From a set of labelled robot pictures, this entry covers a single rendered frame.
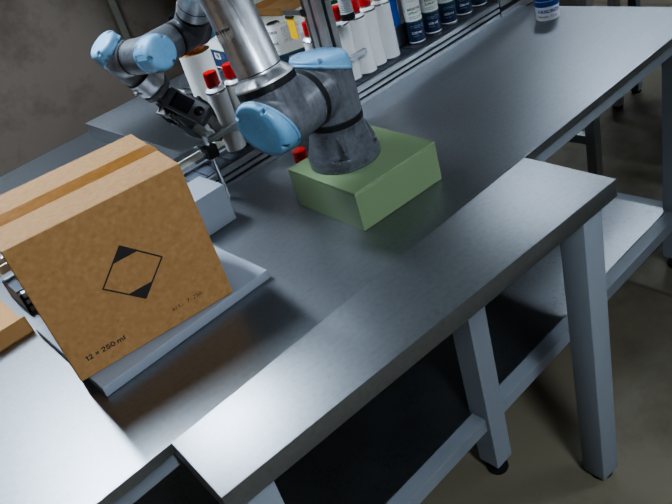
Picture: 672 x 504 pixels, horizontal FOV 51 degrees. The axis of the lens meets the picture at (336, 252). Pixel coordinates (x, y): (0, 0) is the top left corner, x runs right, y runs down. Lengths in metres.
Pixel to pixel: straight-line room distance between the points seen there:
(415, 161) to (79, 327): 0.71
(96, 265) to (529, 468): 1.25
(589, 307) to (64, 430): 1.01
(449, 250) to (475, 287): 0.12
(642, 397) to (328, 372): 1.21
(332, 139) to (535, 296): 0.93
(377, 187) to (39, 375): 0.71
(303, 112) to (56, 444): 0.69
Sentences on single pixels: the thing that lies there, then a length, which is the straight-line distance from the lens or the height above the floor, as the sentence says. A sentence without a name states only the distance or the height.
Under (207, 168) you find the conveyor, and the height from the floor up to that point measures 0.88.
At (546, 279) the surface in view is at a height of 0.22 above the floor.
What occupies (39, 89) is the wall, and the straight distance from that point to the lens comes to 4.47.
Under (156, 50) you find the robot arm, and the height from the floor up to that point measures 1.22.
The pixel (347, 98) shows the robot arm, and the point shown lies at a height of 1.06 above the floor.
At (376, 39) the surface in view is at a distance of 2.05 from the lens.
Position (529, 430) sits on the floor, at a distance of 2.05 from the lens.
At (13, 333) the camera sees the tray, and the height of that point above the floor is 0.85.
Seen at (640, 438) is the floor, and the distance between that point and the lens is 2.03.
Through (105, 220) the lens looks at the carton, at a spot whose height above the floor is 1.09.
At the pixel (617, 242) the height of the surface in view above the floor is 0.22.
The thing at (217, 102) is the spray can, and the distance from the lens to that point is 1.74.
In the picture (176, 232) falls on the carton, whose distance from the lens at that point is 1.22.
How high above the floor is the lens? 1.54
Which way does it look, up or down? 32 degrees down
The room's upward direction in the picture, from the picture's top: 17 degrees counter-clockwise
